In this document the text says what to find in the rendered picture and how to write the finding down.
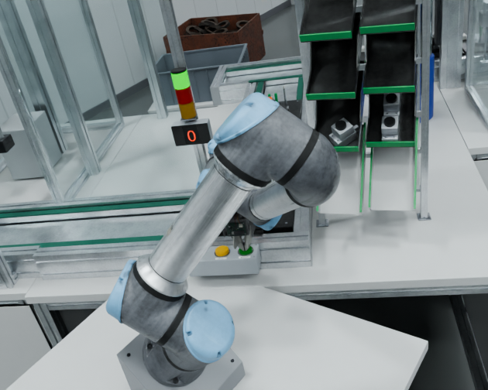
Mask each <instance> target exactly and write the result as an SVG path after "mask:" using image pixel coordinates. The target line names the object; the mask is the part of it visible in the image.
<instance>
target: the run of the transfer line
mask: <svg viewBox="0 0 488 390"><path fill-rule="evenodd" d="M465 72H466V55H463V56H462V72H461V79H463V78H465ZM435 81H439V58H436V59H435V70H434V82H435ZM302 84H304V82H303V74H302V67H301V56H293V57H286V58H280V59H272V60H261V61H254V62H248V63H235V64H229V65H221V66H220V67H219V68H218V71H217V73H216V75H215V78H214V80H213V81H212V84H211V86H210V90H211V97H212V101H213V105H214V106H215V105H222V104H234V103H241V102H242V99H243V97H244V94H245V91H246V88H250V89H251V88H252V87H254V88H255V89H256V90H261V89H262V91H263V94H264V95H265V94H274V93H278V94H279V93H283V92H284V89H283V86H285V92H293V91H296V92H297V86H298V85H302Z"/></svg>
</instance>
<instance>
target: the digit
mask: <svg viewBox="0 0 488 390"><path fill-rule="evenodd" d="M182 129H183V133H184V139H185V142H186V144H191V143H200V139H199V136H198V130H197V126H191V127H183V128H182Z"/></svg>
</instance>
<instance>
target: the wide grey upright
mask: <svg viewBox="0 0 488 390"><path fill-rule="evenodd" d="M464 3H465V0H441V16H440V50H439V83H438V86H439V87H440V89H445V88H446V89H448V88H455V87H461V72H462V38H463V20H464Z"/></svg>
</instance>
